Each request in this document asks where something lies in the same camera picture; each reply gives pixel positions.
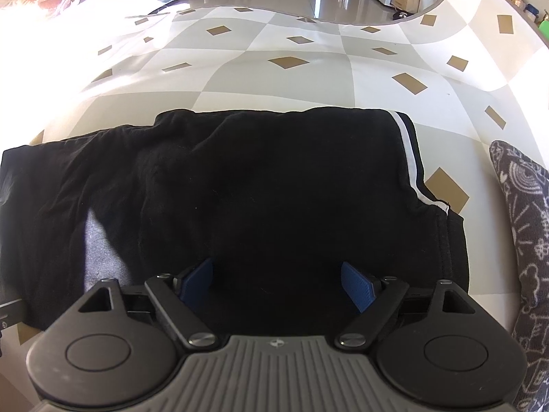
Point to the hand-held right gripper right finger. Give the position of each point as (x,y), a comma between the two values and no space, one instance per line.
(358,285)

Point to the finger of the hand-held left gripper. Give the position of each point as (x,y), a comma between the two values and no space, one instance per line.
(8,311)

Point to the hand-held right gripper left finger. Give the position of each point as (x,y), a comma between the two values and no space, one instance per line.
(195,285)

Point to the black t-shirt with white stripes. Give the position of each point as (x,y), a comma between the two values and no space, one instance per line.
(257,180)

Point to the grey doodle-print cloth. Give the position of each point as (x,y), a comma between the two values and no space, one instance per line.
(527,223)

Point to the grey white checkered tablecloth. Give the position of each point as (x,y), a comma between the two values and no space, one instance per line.
(300,77)

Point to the black slipper with white logo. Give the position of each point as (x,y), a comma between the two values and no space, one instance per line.
(401,16)

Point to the green plastic container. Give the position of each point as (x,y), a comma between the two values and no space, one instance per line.
(544,30)

